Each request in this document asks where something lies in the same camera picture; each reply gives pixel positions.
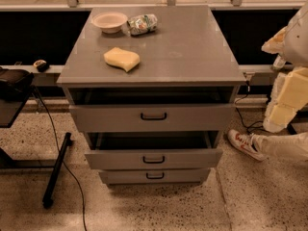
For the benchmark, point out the grey drawer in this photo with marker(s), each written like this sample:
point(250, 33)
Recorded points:
point(151, 118)
point(141, 151)
point(118, 177)

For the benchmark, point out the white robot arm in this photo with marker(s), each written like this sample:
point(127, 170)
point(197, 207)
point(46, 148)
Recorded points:
point(290, 91)

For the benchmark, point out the grey drawer cabinet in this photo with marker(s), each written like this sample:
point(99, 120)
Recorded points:
point(186, 61)

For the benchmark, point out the grey top drawer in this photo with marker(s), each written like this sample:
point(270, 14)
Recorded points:
point(151, 118)

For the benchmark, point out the grey bottom drawer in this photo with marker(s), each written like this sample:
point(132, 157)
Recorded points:
point(118, 177)

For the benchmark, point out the yellow sponge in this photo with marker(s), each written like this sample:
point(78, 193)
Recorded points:
point(123, 59)

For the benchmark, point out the crumpled snack bag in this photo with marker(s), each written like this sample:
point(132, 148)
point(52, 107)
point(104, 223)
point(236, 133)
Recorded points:
point(142, 24)

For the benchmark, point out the red white sneaker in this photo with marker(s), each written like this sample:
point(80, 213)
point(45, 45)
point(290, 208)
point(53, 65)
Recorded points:
point(244, 143)

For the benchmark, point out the white bowl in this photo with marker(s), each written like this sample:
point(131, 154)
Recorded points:
point(109, 23)

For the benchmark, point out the small tape measure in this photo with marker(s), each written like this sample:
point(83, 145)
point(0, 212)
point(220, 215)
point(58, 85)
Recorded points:
point(41, 65)

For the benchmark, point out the clear plastic bottle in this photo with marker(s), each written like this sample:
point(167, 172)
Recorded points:
point(278, 63)

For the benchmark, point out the black bag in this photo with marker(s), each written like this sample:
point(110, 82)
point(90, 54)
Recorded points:
point(15, 84)

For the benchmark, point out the person leg beige trousers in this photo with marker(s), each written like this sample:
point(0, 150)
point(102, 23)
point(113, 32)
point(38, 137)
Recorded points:
point(293, 147)

